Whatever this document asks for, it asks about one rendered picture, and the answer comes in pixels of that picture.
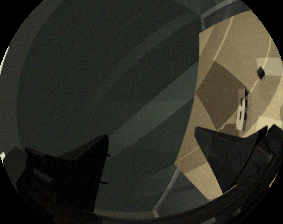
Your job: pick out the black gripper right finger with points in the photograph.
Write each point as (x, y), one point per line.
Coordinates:
(227, 155)

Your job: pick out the black two-prong charger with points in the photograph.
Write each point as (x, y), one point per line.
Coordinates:
(261, 72)

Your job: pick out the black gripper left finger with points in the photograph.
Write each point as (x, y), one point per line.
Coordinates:
(78, 171)

